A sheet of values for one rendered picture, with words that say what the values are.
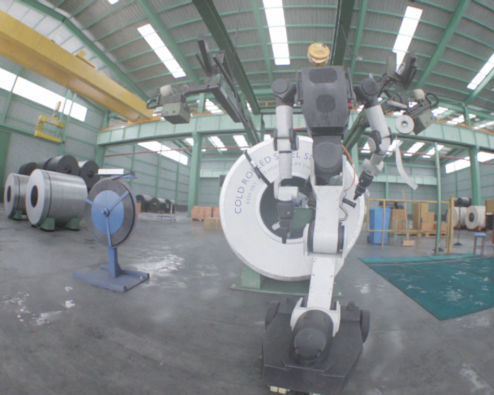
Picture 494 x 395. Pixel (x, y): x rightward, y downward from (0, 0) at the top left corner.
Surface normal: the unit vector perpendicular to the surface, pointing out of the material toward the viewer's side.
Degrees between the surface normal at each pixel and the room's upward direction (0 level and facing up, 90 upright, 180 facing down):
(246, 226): 90
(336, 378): 90
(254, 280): 90
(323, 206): 70
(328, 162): 93
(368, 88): 109
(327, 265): 76
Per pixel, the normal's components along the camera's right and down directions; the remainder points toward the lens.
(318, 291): -0.36, -0.32
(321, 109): -0.35, 0.24
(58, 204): 0.94, 0.23
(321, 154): -0.38, -0.02
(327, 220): -0.29, -0.62
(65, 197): 0.97, -0.04
